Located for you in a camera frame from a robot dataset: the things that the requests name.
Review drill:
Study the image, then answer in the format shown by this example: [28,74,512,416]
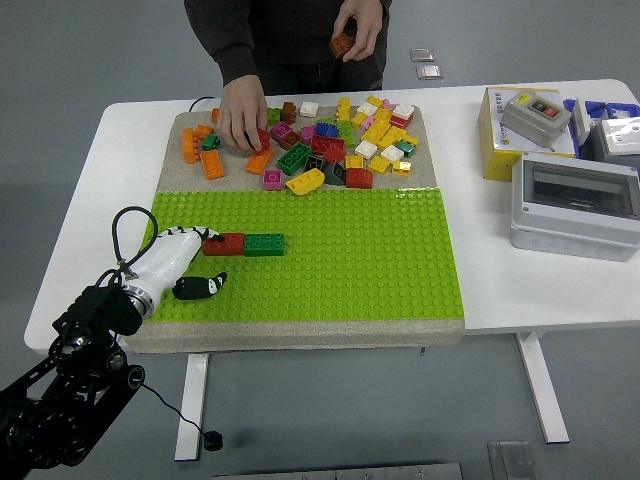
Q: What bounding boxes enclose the person's left hand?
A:
[331,0,386,63]

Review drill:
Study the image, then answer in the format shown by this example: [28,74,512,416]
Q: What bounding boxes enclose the person's right hand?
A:
[215,74,270,153]

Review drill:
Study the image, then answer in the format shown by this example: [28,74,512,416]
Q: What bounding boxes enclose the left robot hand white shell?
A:
[127,226,229,302]

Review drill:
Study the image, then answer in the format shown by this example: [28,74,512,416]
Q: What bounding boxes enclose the blue and red brick stack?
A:
[244,128,272,153]

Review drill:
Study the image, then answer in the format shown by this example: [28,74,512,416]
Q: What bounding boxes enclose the red long toy brick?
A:
[309,133,347,157]
[202,232,246,257]

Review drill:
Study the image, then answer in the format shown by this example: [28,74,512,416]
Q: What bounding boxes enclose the green studded baseplate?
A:
[141,185,466,324]

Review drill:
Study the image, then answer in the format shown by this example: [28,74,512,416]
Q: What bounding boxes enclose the dark green long toy brick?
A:
[243,233,288,258]
[276,141,314,176]

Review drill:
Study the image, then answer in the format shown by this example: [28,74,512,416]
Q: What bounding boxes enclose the yellow curved toy brick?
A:
[285,168,326,196]

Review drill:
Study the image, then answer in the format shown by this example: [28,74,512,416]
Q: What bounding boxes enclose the dark grey sloped toy brick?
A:
[322,160,349,187]

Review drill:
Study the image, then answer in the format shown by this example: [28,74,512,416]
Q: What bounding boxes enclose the person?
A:
[183,0,394,96]

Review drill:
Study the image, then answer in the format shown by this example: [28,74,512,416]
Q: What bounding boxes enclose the white table leg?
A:
[514,330,571,445]
[173,352,211,463]

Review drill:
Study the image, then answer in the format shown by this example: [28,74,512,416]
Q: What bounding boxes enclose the grey-brown foam mat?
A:
[121,103,466,355]

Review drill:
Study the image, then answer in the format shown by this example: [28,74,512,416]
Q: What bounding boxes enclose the yellow cardboard box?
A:
[477,85,577,182]

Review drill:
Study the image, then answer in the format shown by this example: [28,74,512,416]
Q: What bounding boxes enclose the blue plastic bin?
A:
[562,97,640,159]

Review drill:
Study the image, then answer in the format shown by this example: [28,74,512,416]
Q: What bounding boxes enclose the grey box white lid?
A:
[589,117,640,169]

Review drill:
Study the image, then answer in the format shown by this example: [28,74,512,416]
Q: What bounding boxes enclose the black plug with cord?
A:
[141,382,224,453]

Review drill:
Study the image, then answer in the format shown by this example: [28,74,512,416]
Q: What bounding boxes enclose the grey push-button switch box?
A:
[500,92,573,151]

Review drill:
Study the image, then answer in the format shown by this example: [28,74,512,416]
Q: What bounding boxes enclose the white switch panel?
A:
[570,96,592,146]

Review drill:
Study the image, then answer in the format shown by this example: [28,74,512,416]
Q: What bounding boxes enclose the large grey enclosure box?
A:
[509,150,640,263]

